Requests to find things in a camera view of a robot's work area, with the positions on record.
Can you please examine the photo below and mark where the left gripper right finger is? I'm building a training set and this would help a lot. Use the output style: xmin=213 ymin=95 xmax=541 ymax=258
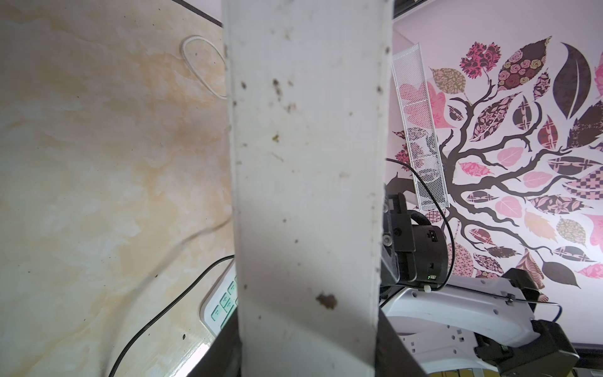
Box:
xmin=375 ymin=310 xmax=426 ymax=377

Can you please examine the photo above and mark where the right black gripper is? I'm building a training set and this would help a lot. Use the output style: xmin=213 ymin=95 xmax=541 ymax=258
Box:
xmin=380 ymin=193 xmax=449 ymax=289

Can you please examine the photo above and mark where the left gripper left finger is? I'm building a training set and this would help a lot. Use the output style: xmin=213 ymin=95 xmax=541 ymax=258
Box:
xmin=187 ymin=313 xmax=242 ymax=377

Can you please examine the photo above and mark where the green wireless keyboard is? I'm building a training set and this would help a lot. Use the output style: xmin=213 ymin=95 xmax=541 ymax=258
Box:
xmin=199 ymin=261 xmax=238 ymax=337

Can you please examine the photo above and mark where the black charging cable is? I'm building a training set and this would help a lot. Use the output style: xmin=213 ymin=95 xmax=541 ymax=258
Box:
xmin=107 ymin=254 xmax=236 ymax=377

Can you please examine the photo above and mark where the white power strip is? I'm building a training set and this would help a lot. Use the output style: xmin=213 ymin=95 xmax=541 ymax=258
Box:
xmin=222 ymin=1 xmax=393 ymax=376

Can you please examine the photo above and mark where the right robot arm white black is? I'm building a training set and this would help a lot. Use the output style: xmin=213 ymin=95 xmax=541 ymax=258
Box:
xmin=379 ymin=194 xmax=579 ymax=376

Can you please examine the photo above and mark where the white charging cable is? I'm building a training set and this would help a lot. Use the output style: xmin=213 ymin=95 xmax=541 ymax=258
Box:
xmin=181 ymin=35 xmax=230 ymax=101

